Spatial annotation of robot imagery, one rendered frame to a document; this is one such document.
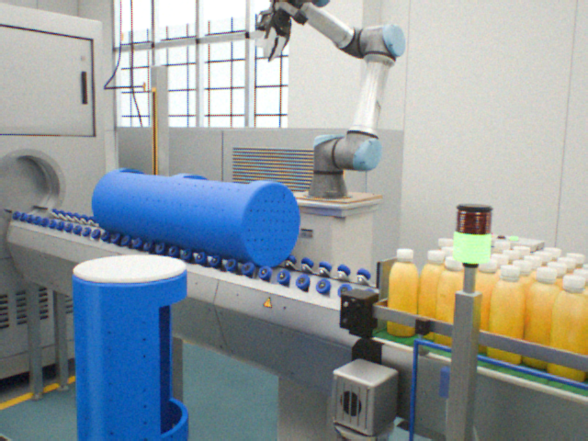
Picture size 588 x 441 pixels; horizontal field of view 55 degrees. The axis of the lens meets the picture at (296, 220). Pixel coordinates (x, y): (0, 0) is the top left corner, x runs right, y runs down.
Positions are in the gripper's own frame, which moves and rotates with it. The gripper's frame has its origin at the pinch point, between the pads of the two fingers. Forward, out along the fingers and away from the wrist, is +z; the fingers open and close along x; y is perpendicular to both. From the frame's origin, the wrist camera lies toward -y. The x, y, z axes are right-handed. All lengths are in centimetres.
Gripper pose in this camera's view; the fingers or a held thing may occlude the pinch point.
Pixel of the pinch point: (269, 56)
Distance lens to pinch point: 169.5
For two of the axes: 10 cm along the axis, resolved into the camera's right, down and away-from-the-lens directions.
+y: -7.3, -1.2, 6.7
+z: -3.0, 9.4, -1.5
